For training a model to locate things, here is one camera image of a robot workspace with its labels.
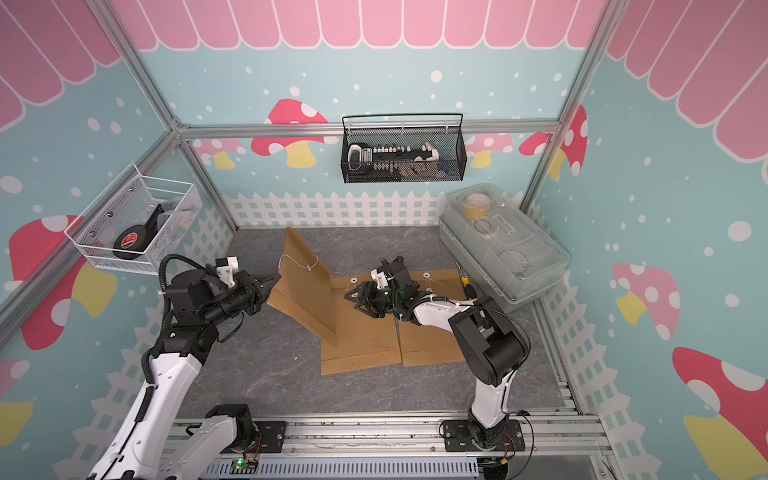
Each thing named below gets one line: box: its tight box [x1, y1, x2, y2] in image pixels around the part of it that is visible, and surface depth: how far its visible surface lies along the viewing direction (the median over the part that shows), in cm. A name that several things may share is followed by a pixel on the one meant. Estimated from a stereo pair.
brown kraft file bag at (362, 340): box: [321, 274, 402, 376], surface depth 90 cm
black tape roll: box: [113, 213, 157, 260], surface depth 71 cm
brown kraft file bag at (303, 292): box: [267, 227, 337, 347], surface depth 77 cm
